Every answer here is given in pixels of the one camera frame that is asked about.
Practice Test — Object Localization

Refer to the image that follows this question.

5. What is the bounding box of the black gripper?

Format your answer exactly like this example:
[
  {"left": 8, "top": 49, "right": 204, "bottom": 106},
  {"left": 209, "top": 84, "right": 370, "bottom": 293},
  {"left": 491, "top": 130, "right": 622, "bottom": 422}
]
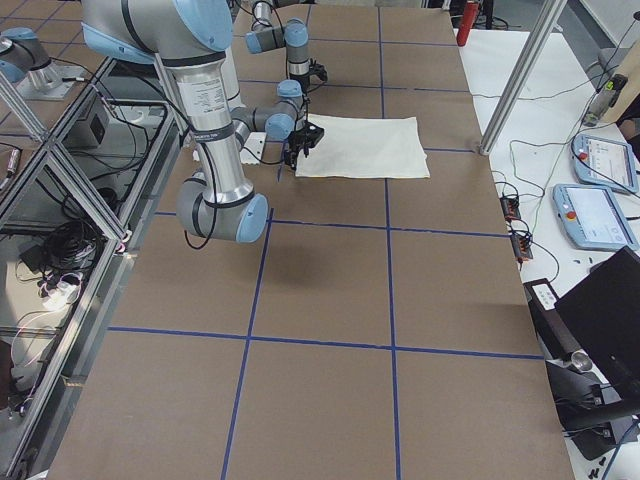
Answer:
[
  {"left": 283, "top": 122, "right": 325, "bottom": 171},
  {"left": 287, "top": 58, "right": 329, "bottom": 116}
]

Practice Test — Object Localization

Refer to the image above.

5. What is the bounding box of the cream cat print shirt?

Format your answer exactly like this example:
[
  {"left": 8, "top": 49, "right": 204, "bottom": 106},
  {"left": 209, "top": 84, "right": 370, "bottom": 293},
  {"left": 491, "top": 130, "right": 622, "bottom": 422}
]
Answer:
[{"left": 296, "top": 114, "right": 430, "bottom": 179}]

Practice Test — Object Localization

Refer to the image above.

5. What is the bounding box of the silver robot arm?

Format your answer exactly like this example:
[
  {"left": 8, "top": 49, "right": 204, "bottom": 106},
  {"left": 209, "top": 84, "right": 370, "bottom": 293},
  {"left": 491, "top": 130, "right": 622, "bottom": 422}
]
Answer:
[
  {"left": 82, "top": 1, "right": 327, "bottom": 243},
  {"left": 245, "top": 1, "right": 328, "bottom": 96}
]

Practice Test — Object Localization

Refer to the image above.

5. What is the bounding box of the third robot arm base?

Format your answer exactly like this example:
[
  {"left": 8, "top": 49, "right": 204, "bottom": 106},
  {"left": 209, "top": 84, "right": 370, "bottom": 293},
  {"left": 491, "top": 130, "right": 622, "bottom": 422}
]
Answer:
[{"left": 1, "top": 27, "right": 86, "bottom": 101}]

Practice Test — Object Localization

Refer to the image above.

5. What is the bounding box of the red fire extinguisher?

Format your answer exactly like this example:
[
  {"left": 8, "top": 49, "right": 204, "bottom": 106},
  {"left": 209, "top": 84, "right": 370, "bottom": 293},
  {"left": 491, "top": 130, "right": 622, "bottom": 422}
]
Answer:
[{"left": 456, "top": 1, "right": 479, "bottom": 47}]

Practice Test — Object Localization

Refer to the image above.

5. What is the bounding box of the grey power box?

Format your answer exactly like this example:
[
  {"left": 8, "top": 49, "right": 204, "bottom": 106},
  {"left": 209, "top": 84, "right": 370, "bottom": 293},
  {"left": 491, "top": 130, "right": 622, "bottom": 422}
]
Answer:
[{"left": 69, "top": 105, "right": 109, "bottom": 148}]

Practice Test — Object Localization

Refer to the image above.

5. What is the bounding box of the orange black adapter box far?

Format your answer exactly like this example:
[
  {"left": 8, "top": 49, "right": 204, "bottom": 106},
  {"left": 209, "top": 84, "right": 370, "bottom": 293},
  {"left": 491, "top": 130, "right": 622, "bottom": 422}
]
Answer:
[{"left": 499, "top": 195, "right": 522, "bottom": 222}]

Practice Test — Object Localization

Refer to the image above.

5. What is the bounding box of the orange black adapter box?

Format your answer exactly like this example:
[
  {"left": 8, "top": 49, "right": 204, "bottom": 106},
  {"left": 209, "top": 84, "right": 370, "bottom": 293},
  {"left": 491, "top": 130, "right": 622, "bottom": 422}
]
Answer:
[
  {"left": 510, "top": 231, "right": 533, "bottom": 263},
  {"left": 499, "top": 195, "right": 522, "bottom": 222}
]

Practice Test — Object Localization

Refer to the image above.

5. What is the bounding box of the orange black adapter box near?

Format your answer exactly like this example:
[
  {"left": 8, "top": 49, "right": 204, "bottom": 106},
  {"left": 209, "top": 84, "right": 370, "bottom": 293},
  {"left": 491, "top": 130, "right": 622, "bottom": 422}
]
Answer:
[{"left": 510, "top": 231, "right": 533, "bottom": 263}]

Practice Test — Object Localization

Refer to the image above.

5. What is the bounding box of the far teach pendant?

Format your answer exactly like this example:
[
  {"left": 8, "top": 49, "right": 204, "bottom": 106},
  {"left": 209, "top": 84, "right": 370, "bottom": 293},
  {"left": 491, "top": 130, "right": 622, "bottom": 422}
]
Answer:
[{"left": 571, "top": 134, "right": 639, "bottom": 194}]

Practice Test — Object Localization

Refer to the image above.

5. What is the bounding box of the teach pendant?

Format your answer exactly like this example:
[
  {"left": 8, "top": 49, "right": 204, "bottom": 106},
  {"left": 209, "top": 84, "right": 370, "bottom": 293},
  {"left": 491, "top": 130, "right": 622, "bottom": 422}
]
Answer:
[
  {"left": 552, "top": 184, "right": 639, "bottom": 251},
  {"left": 571, "top": 134, "right": 639, "bottom": 194}
]

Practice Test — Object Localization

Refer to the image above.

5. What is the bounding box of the near teach pendant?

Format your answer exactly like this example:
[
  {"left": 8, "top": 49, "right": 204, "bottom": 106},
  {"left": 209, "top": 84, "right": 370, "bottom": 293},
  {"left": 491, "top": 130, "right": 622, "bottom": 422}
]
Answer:
[{"left": 552, "top": 184, "right": 639, "bottom": 251}]

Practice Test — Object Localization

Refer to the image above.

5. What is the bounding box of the black monitor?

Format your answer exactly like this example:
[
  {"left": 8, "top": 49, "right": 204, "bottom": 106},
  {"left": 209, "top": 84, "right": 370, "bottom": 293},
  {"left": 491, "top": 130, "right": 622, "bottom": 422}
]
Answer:
[{"left": 555, "top": 247, "right": 639, "bottom": 398}]

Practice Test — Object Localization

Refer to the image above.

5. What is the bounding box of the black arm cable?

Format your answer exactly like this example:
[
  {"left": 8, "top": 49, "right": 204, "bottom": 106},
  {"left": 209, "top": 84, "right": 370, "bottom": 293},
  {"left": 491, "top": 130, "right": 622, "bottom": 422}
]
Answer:
[{"left": 182, "top": 97, "right": 314, "bottom": 249}]

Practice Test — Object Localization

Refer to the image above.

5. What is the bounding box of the aluminium frame rack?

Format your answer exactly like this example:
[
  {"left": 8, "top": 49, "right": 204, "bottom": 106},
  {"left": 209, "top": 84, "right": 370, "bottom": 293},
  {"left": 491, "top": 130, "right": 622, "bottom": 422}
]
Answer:
[{"left": 1, "top": 58, "right": 179, "bottom": 479}]

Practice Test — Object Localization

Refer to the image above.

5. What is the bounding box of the tangled cable pile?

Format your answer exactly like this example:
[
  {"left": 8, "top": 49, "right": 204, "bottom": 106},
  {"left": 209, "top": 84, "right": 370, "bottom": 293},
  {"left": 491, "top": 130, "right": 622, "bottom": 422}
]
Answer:
[{"left": 19, "top": 219, "right": 109, "bottom": 291}]

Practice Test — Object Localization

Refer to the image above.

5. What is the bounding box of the aluminium frame post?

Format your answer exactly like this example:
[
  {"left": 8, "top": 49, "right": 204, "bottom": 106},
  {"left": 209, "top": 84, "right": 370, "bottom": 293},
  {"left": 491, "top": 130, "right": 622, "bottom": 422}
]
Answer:
[{"left": 479, "top": 0, "right": 567, "bottom": 156}]

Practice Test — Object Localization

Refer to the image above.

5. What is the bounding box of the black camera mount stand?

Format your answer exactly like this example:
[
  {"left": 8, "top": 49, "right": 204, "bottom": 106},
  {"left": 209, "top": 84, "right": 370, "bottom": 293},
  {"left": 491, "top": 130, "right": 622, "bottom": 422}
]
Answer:
[{"left": 524, "top": 279, "right": 639, "bottom": 460}]

